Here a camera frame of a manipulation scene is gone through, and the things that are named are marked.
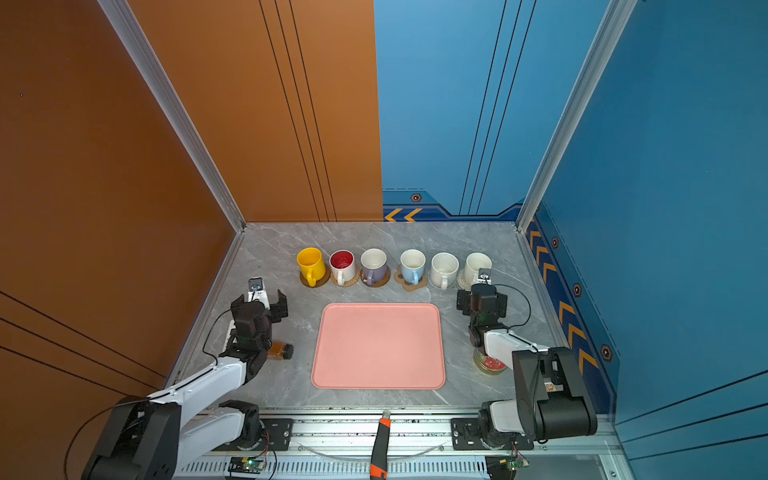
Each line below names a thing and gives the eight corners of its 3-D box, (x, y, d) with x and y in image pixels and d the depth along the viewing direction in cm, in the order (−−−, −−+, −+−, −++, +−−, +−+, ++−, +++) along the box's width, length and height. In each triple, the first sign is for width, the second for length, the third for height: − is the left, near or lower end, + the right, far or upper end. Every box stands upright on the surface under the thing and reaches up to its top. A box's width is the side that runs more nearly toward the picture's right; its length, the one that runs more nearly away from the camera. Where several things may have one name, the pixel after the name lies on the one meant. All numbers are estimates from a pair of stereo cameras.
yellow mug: (300, 292, 102) (291, 274, 94) (306, 266, 109) (299, 247, 101) (322, 292, 102) (316, 274, 94) (327, 266, 109) (322, 247, 101)
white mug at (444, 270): (431, 298, 101) (434, 281, 93) (428, 269, 108) (431, 252, 101) (456, 298, 101) (461, 281, 93) (452, 269, 108) (456, 252, 101)
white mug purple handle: (361, 290, 102) (358, 274, 95) (363, 265, 109) (361, 248, 102) (386, 290, 102) (386, 274, 95) (387, 265, 109) (386, 248, 102)
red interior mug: (330, 290, 103) (326, 276, 96) (334, 265, 110) (330, 249, 103) (354, 290, 103) (351, 276, 96) (356, 265, 110) (354, 249, 103)
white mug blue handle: (401, 293, 101) (401, 276, 93) (400, 268, 108) (401, 249, 100) (424, 293, 101) (426, 276, 93) (422, 268, 108) (424, 249, 100)
